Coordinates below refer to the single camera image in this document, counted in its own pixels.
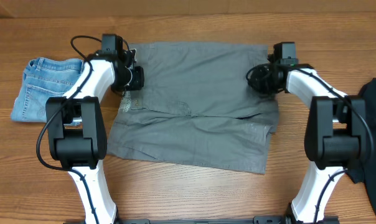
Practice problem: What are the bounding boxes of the grey shorts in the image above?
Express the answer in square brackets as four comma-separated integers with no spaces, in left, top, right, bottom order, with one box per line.
[108,42,279,174]

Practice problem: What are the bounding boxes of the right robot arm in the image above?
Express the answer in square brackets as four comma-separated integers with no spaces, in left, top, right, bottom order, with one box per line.
[246,42,374,223]

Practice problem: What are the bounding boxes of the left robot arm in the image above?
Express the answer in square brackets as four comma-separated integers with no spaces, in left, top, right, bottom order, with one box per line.
[36,34,144,223]

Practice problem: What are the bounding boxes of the folded blue denim jeans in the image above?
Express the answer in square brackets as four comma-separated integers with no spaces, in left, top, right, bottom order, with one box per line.
[11,57,83,123]

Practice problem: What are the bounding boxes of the black garment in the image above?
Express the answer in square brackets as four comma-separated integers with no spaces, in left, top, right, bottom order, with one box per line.
[346,77,376,224]

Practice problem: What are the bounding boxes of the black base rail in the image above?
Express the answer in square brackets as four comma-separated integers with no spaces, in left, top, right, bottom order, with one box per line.
[63,215,341,224]

